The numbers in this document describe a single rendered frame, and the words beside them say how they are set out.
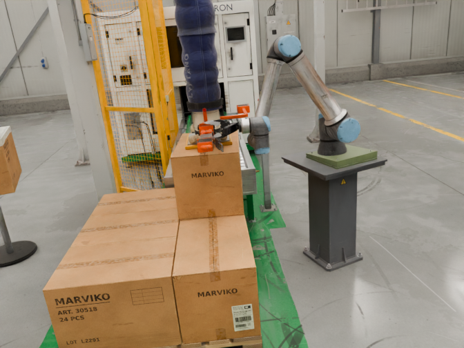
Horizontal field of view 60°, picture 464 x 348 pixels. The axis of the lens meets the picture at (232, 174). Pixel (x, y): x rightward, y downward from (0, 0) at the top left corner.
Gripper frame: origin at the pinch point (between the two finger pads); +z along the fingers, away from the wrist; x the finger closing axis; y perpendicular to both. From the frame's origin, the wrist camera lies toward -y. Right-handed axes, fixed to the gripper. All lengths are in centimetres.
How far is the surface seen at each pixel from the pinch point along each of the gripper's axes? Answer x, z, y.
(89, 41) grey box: 55, 92, 128
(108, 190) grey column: -78, 101, 131
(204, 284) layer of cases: -60, 7, -64
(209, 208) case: -47.2, 3.2, -4.5
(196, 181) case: -29.3, 9.1, -4.2
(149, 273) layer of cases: -53, 33, -60
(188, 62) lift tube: 37.3, 6.7, 19.0
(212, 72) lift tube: 30.5, -6.5, 19.7
